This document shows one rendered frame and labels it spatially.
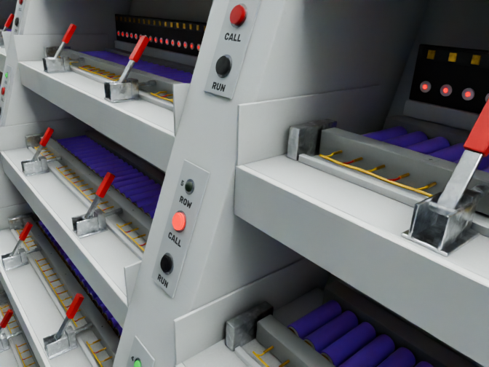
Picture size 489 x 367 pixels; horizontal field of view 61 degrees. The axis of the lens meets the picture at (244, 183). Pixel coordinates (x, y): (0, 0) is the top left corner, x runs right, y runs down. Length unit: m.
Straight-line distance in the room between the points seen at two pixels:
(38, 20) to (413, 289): 0.87
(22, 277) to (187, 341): 0.53
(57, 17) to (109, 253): 0.57
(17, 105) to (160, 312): 0.66
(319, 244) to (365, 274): 0.04
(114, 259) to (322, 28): 0.36
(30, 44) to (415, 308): 0.87
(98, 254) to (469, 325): 0.43
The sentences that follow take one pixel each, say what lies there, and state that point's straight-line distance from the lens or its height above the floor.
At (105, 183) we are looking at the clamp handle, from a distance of 0.60.
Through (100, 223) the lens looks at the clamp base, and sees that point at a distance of 0.61.
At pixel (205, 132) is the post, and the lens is 0.38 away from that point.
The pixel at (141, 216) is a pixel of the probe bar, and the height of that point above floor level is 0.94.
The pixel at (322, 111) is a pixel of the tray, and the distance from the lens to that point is 0.40.
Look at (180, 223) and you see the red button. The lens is 0.38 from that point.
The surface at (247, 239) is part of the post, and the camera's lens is 0.38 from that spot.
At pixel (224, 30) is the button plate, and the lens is 0.39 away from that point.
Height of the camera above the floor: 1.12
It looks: 10 degrees down
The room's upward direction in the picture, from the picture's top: 17 degrees clockwise
